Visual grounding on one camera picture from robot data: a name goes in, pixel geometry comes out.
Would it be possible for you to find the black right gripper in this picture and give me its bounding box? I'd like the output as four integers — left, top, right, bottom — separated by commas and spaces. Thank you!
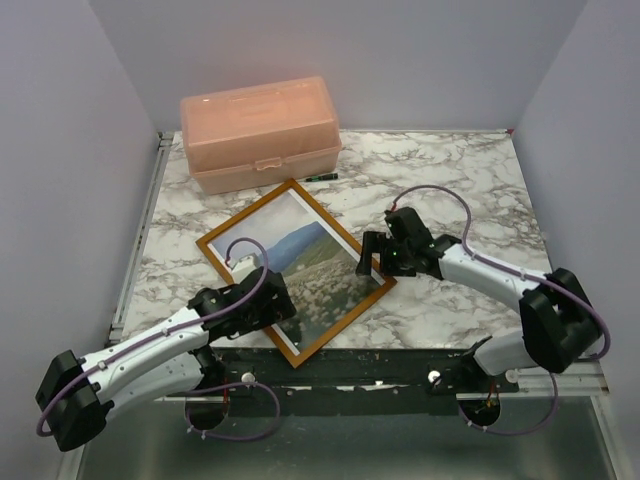
357, 229, 416, 277

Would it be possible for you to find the flower field photo print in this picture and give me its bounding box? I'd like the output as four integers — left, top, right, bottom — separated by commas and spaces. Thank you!
204, 188, 387, 357

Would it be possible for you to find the brown wooden picture frame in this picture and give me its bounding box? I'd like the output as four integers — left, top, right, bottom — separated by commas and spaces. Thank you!
195, 178, 399, 370

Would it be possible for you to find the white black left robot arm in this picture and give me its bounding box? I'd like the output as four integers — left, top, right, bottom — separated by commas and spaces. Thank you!
35, 267, 297, 452

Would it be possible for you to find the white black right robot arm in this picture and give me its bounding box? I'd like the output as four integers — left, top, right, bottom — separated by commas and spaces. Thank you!
356, 231, 608, 392

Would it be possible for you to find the black green marker pen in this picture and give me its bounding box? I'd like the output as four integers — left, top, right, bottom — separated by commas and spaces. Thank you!
305, 173, 339, 183

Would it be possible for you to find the pink plastic storage box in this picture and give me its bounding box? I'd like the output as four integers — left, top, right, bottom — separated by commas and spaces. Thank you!
180, 76, 342, 195

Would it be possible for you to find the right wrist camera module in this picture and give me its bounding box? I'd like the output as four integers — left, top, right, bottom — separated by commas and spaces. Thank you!
385, 207, 433, 243

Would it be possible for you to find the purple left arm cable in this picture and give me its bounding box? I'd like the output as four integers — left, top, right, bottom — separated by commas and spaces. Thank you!
35, 237, 283, 442

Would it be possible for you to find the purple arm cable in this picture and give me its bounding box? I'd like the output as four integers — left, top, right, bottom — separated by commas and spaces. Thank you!
35, 237, 283, 442
389, 185, 611, 435

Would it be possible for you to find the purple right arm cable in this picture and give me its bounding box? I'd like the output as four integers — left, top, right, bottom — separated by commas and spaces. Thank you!
389, 185, 611, 435

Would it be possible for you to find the black robot mounting base rail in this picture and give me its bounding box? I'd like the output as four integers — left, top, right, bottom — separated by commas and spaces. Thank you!
102, 344, 556, 419

